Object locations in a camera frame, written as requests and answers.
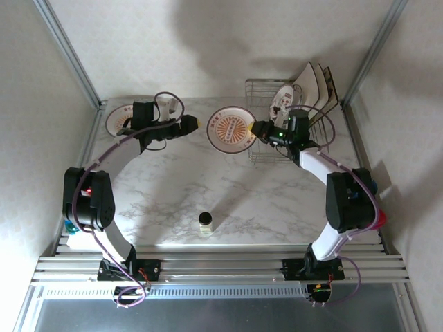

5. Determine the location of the round orange sunburst plate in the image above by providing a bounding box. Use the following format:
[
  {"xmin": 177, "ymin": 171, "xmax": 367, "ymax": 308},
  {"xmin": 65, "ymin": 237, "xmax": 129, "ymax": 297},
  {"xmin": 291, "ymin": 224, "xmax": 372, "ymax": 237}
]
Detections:
[
  {"xmin": 206, "ymin": 105, "xmax": 259, "ymax": 155},
  {"xmin": 105, "ymin": 103, "xmax": 139, "ymax": 138}
]

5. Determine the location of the small round red-print plate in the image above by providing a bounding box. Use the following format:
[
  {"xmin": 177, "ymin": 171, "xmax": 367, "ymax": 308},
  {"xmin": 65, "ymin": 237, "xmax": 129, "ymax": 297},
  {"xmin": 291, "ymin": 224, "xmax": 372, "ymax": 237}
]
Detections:
[{"xmin": 269, "ymin": 83, "xmax": 299, "ymax": 119}]

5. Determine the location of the plain white square plate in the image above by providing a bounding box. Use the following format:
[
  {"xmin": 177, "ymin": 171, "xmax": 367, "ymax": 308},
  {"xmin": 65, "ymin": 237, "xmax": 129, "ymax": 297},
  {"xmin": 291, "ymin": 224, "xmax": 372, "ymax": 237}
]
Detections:
[{"xmin": 293, "ymin": 61, "xmax": 322, "ymax": 117}]

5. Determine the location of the square plate with drawing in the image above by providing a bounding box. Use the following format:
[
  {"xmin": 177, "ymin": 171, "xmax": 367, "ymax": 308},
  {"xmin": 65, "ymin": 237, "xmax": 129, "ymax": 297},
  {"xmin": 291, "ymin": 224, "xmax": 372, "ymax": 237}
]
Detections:
[{"xmin": 311, "ymin": 63, "xmax": 332, "ymax": 115}]

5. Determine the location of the square plate brown rim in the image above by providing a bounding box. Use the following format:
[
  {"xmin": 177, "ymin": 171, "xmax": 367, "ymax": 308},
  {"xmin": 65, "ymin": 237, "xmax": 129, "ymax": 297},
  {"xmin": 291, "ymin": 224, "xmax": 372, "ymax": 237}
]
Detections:
[{"xmin": 321, "ymin": 65, "xmax": 339, "ymax": 117}]

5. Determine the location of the glass jar black lid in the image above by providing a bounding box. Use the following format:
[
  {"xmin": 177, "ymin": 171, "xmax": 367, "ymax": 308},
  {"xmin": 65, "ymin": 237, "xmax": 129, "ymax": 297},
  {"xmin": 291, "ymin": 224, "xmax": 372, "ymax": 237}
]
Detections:
[{"xmin": 198, "ymin": 210, "xmax": 215, "ymax": 236}]

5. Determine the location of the grey metal panel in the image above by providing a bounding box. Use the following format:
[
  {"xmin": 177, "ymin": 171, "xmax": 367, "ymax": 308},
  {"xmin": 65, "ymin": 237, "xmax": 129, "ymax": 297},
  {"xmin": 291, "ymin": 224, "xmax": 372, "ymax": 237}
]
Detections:
[{"xmin": 13, "ymin": 283, "xmax": 426, "ymax": 332}]

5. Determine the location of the metal wire dish rack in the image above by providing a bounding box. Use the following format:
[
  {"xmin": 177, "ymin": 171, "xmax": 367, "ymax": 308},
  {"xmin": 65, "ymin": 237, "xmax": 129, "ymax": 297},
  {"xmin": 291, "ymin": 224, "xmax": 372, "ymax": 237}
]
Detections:
[{"xmin": 244, "ymin": 78, "xmax": 330, "ymax": 164}]

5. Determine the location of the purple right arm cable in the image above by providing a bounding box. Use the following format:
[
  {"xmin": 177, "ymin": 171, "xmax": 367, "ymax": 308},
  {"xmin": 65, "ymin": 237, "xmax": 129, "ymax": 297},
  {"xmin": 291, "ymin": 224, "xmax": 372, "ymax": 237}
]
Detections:
[{"xmin": 283, "ymin": 104, "xmax": 380, "ymax": 308}]

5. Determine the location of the aluminium frame post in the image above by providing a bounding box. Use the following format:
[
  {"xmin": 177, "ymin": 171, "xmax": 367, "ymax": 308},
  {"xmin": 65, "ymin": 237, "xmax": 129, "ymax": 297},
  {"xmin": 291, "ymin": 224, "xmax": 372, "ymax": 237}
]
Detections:
[
  {"xmin": 33, "ymin": 0, "xmax": 107, "ymax": 109},
  {"xmin": 341, "ymin": 0, "xmax": 411, "ymax": 107}
]

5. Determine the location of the aluminium frame beam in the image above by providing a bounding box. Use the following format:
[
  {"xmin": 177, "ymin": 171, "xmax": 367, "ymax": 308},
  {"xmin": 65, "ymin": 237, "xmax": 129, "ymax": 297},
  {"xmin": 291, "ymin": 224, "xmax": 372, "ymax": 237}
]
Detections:
[{"xmin": 30, "ymin": 241, "xmax": 413, "ymax": 286}]

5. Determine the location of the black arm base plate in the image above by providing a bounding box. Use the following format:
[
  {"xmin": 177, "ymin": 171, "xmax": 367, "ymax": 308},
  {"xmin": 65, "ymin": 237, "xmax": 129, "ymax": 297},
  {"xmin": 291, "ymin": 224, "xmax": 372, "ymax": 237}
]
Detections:
[
  {"xmin": 96, "ymin": 258, "xmax": 163, "ymax": 282},
  {"xmin": 282, "ymin": 257, "xmax": 346, "ymax": 281}
]

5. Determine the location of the slotted metal cable duct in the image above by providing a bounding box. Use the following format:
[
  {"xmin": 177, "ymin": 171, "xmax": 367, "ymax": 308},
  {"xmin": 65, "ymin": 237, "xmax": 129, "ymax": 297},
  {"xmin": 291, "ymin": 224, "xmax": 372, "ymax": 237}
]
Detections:
[{"xmin": 40, "ymin": 279, "xmax": 311, "ymax": 300}]

